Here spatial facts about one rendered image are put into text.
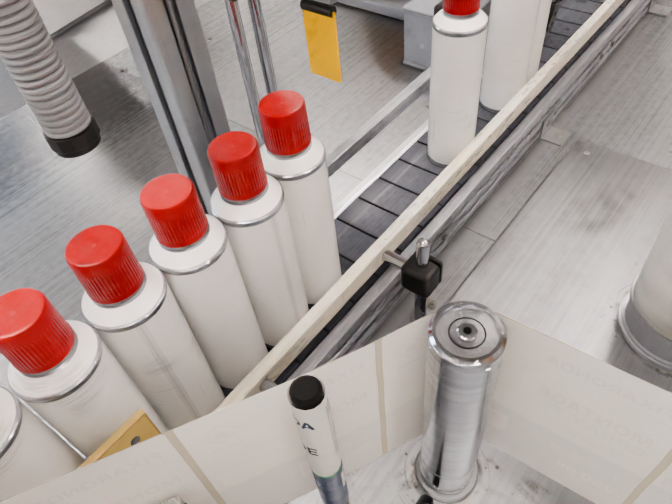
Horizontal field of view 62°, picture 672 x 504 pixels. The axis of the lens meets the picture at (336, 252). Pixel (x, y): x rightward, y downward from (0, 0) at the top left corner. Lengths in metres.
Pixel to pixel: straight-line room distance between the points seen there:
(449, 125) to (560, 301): 0.21
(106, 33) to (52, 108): 0.79
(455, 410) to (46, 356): 0.22
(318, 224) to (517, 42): 0.34
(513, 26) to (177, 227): 0.45
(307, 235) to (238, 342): 0.10
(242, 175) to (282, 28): 0.72
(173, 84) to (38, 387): 0.26
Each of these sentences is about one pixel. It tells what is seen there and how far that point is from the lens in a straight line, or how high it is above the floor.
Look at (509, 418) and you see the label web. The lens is 0.37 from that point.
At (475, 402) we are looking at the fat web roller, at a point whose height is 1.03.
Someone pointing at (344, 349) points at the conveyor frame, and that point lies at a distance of 0.52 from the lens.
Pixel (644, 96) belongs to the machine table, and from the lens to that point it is 0.90.
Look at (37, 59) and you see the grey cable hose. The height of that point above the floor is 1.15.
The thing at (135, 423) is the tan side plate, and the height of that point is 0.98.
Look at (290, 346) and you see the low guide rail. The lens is 0.46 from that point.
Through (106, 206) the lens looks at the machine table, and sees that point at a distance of 0.78.
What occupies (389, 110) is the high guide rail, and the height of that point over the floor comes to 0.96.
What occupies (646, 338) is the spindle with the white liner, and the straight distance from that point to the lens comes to 0.52.
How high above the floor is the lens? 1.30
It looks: 48 degrees down
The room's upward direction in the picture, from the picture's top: 8 degrees counter-clockwise
